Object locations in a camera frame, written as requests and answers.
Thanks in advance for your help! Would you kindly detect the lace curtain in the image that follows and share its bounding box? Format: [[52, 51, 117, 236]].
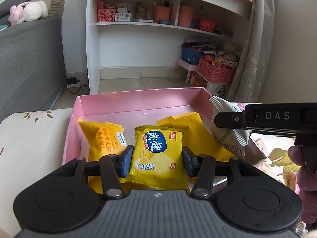
[[226, 0, 276, 102]]

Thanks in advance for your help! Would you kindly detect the white label box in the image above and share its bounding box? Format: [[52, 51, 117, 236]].
[[115, 13, 131, 22]]

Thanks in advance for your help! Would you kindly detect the red shelf basket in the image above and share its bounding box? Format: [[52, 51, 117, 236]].
[[198, 19, 216, 33]]

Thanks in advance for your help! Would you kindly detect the white printed storage box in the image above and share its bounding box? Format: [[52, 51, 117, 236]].
[[186, 71, 230, 99]]

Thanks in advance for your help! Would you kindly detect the large yellow snack pack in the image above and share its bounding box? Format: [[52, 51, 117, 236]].
[[156, 112, 235, 162]]

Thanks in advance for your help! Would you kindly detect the white bookshelf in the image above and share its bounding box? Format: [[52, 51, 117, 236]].
[[85, 0, 253, 94]]

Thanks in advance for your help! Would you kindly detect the power strip with cable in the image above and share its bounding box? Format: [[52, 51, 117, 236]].
[[66, 77, 89, 95]]

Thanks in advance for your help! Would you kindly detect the pink basket on floor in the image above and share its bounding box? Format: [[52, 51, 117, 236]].
[[198, 58, 235, 84]]

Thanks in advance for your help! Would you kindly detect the floral tablecloth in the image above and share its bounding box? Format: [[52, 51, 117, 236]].
[[0, 102, 317, 238]]

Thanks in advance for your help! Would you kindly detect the blue storage bin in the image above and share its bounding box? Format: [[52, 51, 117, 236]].
[[181, 47, 205, 66]]

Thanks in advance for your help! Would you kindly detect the small pink shelf basket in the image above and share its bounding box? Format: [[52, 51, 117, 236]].
[[97, 8, 116, 23]]

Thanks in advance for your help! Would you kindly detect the yellow orange-print snack pack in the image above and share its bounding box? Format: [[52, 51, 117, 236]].
[[77, 118, 129, 194]]

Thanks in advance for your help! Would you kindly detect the pink white plush toy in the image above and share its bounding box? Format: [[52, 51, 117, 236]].
[[8, 1, 48, 26]]

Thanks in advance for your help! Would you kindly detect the pink silver cardboard box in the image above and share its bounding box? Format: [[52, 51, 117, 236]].
[[62, 88, 213, 163]]

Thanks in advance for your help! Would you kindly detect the coral cup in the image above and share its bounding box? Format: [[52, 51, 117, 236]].
[[177, 5, 194, 28]]

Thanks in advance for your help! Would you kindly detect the yellow blue-label cracker pack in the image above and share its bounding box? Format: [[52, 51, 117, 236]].
[[126, 125, 189, 191]]

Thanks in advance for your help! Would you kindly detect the person's right hand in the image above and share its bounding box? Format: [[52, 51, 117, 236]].
[[288, 146, 316, 224]]

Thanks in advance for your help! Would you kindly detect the white pecan kernel pack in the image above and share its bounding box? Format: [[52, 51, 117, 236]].
[[209, 96, 250, 158]]

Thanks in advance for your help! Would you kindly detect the grey sofa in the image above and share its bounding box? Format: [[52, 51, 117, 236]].
[[0, 0, 68, 123]]

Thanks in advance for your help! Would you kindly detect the coral pen holder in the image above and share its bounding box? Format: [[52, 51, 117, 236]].
[[154, 6, 171, 23]]

